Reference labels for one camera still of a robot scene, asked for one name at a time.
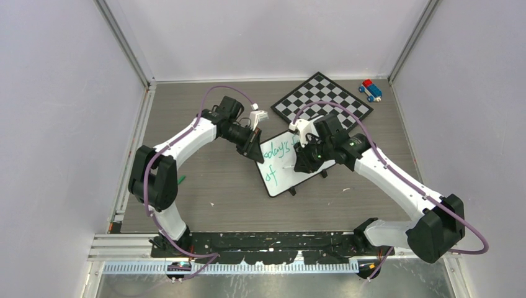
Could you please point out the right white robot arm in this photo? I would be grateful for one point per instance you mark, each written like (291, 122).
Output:
(434, 225)

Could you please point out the red blue toy car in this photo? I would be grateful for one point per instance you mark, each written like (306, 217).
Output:
(373, 93)

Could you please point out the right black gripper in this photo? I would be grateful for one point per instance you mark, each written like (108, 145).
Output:
(304, 162)

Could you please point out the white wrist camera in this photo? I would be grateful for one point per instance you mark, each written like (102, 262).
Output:
(303, 128)
(256, 116)

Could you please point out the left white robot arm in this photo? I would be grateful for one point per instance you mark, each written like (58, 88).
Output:
(154, 174)

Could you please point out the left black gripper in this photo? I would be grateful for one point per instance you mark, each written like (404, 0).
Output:
(254, 151)

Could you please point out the black white checkerboard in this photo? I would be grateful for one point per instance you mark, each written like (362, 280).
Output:
(321, 88)

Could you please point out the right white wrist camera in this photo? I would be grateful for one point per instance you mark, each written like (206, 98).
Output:
(303, 128)

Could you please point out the small whiteboard with stand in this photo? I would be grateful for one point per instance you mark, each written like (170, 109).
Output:
(278, 152)

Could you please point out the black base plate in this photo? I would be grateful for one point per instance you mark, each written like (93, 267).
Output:
(273, 248)

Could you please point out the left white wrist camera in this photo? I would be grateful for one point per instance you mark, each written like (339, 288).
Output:
(256, 116)

